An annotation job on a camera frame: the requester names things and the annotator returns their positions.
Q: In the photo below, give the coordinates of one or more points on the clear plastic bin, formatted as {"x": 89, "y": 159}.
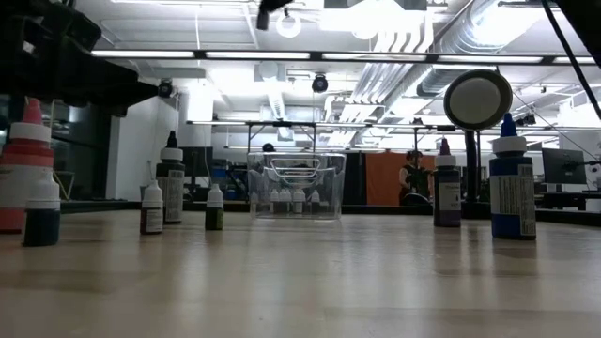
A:
{"x": 328, "y": 183}

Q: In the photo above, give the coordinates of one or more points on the large blue food coloring bottle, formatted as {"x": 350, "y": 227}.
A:
{"x": 501, "y": 202}

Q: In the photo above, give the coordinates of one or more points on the person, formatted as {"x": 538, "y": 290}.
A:
{"x": 268, "y": 147}
{"x": 414, "y": 180}

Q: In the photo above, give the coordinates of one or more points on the small green food coloring bottle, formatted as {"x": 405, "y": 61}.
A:
{"x": 214, "y": 218}

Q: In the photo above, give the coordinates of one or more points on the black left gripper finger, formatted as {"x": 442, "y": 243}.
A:
{"x": 145, "y": 93}
{"x": 103, "y": 84}

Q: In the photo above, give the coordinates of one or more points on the small teal food coloring bottle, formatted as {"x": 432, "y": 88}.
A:
{"x": 43, "y": 225}

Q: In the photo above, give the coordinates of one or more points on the dark computer monitor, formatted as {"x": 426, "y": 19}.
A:
{"x": 563, "y": 166}

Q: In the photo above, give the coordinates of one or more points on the orange partition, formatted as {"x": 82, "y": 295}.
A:
{"x": 380, "y": 178}

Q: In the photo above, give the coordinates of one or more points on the large black food coloring bottle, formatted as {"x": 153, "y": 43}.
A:
{"x": 170, "y": 169}

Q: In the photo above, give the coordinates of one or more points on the large pink food coloring bottle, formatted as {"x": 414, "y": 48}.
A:
{"x": 23, "y": 155}

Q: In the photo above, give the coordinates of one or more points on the small brown food coloring bottle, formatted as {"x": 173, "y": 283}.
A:
{"x": 151, "y": 220}

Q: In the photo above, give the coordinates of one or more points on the overhead light bar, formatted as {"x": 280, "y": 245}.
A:
{"x": 141, "y": 54}

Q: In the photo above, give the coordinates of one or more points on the black background monitor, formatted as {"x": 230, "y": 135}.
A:
{"x": 199, "y": 162}

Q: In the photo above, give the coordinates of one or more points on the large purple food coloring bottle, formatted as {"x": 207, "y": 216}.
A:
{"x": 446, "y": 206}

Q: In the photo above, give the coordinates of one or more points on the black ceiling camera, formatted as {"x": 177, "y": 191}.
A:
{"x": 319, "y": 83}
{"x": 164, "y": 88}

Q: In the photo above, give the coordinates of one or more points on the black background frame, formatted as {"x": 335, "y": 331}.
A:
{"x": 282, "y": 124}

